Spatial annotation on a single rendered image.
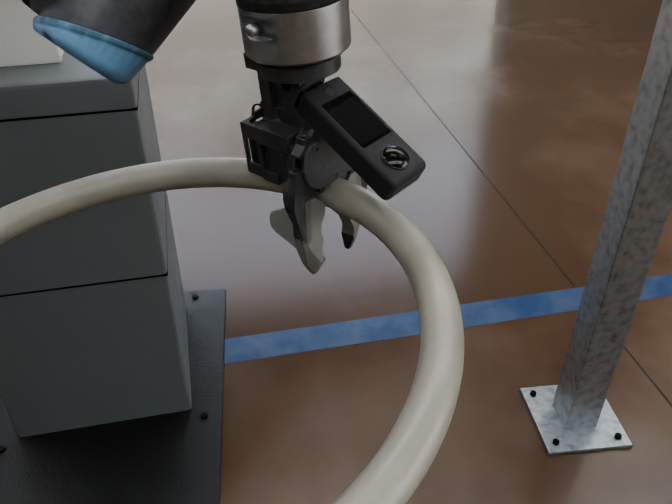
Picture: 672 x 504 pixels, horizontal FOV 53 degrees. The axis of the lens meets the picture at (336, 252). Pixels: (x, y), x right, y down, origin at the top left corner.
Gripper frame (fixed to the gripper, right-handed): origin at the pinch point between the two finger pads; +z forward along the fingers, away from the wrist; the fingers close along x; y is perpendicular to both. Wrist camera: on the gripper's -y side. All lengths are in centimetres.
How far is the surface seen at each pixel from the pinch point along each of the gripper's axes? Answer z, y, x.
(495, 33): 98, 162, -313
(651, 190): 27, -8, -74
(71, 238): 30, 74, -3
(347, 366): 89, 50, -50
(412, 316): 90, 49, -78
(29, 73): 0, 77, -8
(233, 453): 86, 51, -12
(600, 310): 55, -4, -70
